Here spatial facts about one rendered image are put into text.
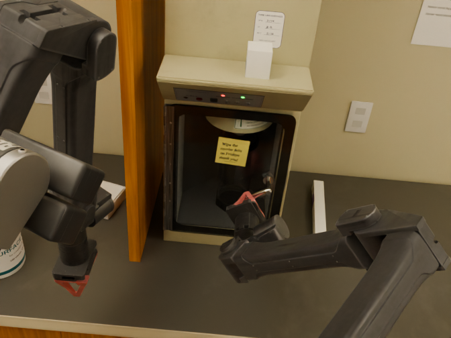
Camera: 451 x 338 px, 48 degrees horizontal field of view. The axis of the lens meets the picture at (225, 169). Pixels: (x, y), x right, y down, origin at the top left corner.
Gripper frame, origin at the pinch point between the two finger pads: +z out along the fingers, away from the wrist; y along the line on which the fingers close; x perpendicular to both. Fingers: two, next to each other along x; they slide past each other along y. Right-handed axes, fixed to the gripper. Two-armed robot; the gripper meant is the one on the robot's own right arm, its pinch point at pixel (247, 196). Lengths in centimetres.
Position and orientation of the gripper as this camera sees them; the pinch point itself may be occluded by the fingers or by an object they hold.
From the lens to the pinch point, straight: 127.0
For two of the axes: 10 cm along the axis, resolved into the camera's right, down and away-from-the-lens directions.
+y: -4.5, -7.4, -5.0
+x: -8.9, 3.3, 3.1
